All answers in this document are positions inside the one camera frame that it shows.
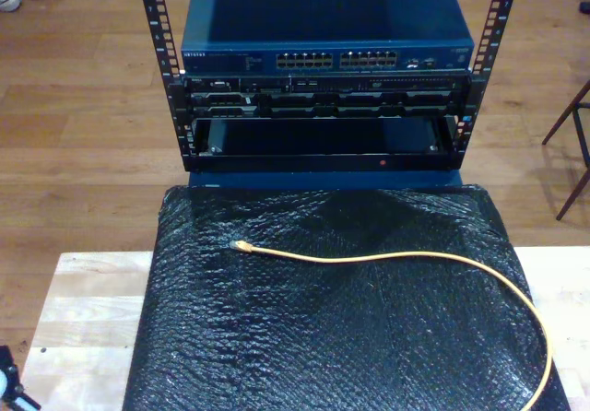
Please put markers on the black bubble wrap mat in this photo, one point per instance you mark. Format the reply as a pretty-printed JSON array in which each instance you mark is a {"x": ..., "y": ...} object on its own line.
[{"x": 322, "y": 337}]

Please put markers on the black rack drawer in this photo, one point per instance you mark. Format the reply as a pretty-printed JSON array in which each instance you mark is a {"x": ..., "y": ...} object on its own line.
[{"x": 322, "y": 161}]

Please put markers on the black rack server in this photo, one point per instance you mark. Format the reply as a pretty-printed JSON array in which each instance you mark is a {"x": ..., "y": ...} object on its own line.
[{"x": 322, "y": 100}]

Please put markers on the black perforated rack frame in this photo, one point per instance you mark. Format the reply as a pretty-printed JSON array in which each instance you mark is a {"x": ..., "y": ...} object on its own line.
[{"x": 184, "y": 153}]

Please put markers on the blue base plate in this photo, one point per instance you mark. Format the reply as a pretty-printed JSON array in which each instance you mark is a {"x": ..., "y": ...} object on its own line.
[{"x": 276, "y": 180}]

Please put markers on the blue network switch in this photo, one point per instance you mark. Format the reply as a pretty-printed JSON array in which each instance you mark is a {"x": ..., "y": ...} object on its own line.
[{"x": 322, "y": 15}]

